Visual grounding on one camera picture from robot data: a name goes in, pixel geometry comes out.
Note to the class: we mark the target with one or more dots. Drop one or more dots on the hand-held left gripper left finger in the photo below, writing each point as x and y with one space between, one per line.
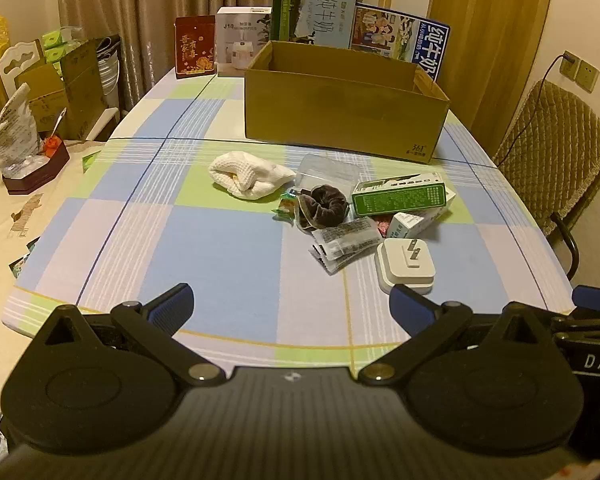
172 306

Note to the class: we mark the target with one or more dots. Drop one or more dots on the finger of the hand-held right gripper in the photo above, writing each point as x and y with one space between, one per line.
597 297

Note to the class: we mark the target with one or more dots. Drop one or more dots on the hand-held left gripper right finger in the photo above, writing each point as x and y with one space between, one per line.
410 306

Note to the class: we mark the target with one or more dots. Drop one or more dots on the white power adapter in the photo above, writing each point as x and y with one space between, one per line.
405 265

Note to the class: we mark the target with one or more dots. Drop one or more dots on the small white green box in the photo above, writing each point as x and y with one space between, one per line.
407 225

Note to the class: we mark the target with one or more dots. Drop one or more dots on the red snack packet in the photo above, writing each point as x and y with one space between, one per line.
382 225

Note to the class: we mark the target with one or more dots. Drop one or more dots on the clear sachet packet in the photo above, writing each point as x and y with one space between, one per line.
345 240

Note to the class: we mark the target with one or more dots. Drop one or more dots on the green medicine box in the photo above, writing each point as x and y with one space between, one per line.
400 200

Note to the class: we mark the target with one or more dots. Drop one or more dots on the brown velvet scrunchie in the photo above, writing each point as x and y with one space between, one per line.
325 205

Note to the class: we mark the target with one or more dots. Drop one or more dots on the green candy wrapper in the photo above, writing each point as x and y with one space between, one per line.
286 206

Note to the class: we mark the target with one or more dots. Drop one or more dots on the white waffle towel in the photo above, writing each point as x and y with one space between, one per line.
252 175

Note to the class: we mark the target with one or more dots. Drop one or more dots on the clear plastic box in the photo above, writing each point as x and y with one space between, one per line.
325 170

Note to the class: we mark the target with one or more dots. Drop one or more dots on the brown cardboard box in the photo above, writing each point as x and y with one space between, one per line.
340 110

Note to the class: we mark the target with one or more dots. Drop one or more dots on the chair with quilted cover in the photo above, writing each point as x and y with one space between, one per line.
555 145

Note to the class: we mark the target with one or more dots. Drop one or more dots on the green paper card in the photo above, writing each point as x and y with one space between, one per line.
89 162

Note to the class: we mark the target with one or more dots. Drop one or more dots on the orange snack item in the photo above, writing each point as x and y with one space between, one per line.
52 146

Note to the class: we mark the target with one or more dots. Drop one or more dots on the metal spoon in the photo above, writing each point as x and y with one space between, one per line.
59 122

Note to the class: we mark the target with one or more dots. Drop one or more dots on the printed brown cardboard carton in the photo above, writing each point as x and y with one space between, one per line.
75 90

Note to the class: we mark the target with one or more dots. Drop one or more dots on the white plastic bag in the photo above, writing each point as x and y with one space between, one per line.
12 130

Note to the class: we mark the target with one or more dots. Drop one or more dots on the stack of white buckets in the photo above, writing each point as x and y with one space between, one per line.
107 72

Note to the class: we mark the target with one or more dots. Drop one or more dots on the red gift box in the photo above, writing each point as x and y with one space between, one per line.
195 50

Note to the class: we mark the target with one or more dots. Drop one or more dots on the blue milk carton box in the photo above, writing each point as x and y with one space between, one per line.
415 35

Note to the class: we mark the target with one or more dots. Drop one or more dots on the white humidifier box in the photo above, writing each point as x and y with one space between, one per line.
240 40

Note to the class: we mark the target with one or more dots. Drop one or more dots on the green tissue packs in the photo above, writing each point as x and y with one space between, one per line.
60 42

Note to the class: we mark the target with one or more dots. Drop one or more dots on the beige curtains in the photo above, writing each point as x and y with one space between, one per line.
155 5

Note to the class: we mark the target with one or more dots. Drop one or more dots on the green milk carton box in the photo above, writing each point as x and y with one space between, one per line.
315 15

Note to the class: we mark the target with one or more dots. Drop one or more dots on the wall socket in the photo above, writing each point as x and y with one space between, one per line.
582 71

